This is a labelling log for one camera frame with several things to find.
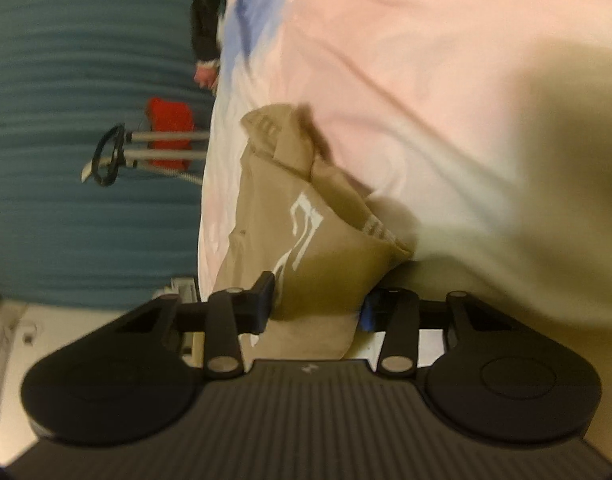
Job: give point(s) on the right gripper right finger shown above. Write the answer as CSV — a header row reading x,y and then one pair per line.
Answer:
x,y
481,371

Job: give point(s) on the tan t-shirt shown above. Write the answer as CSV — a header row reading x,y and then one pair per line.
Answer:
x,y
300,218

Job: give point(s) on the pastel bed duvet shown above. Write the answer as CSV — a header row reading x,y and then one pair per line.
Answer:
x,y
481,130

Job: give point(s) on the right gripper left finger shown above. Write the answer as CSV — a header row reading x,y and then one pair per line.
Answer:
x,y
140,373

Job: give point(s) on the pile of mixed clothes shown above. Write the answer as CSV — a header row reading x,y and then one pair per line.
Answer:
x,y
206,20

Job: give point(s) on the teal curtain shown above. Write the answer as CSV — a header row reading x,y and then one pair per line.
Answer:
x,y
70,70

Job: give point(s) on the red cloth on stand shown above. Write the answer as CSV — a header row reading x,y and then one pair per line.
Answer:
x,y
168,117

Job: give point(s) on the garment steamer stand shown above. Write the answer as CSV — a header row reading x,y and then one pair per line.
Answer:
x,y
120,148

